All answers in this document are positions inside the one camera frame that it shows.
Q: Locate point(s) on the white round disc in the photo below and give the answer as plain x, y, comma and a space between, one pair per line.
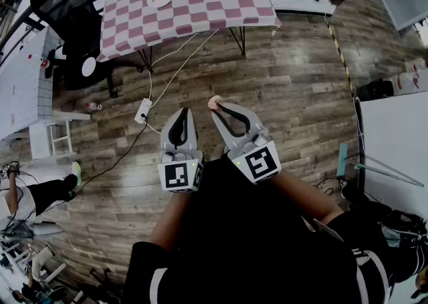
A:
89, 66

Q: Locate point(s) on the yellow black floor tape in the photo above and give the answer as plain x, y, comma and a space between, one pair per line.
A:
339, 52

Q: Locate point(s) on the black mesh office chair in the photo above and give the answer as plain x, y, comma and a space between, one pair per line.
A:
67, 5

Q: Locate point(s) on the white tiled table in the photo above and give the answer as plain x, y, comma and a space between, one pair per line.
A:
23, 89

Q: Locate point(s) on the person's black striped shirt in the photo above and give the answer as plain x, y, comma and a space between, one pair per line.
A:
250, 279

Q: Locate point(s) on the person's black trousers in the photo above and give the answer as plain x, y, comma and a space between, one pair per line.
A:
234, 202

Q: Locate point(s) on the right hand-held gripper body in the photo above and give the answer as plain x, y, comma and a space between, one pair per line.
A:
261, 162

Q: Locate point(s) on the black backpack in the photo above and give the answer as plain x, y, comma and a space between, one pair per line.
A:
408, 252

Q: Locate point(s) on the white jug red label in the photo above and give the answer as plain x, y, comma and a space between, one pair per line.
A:
416, 65
409, 82

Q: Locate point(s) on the person's right forearm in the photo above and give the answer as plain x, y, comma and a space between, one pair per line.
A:
301, 195

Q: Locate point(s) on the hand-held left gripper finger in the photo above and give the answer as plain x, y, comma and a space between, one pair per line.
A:
193, 139
165, 139

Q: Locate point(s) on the small pink object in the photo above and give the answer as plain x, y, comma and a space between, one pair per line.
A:
214, 101

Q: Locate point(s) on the black hairpin leg table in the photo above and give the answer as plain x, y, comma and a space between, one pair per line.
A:
150, 68

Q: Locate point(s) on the person's left forearm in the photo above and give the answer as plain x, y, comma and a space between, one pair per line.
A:
167, 219

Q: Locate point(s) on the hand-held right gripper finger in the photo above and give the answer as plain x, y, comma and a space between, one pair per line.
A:
230, 140
247, 117

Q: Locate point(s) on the grey swivel chair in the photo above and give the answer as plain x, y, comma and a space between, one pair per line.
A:
48, 229

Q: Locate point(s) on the small clear drink bottle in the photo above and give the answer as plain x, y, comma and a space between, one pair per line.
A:
93, 106

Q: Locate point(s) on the black box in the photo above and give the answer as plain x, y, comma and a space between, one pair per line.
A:
374, 89

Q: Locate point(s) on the white power strip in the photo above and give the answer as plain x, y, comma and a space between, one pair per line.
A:
143, 110

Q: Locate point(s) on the pink checkered tablecloth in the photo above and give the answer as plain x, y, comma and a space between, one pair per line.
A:
207, 5

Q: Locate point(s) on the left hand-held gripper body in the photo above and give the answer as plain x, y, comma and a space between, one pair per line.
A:
177, 175

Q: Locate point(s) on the plain white table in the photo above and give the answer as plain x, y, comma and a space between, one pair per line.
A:
394, 135

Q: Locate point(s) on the teal floor squeegee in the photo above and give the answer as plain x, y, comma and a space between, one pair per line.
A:
341, 162

